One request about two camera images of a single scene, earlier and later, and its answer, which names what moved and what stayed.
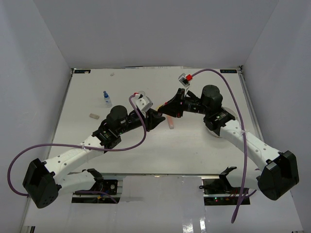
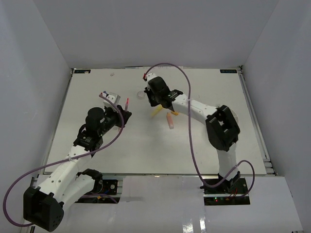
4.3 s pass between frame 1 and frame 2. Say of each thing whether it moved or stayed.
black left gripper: moved
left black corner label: stayed
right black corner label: stayed
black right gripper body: moved
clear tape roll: stayed
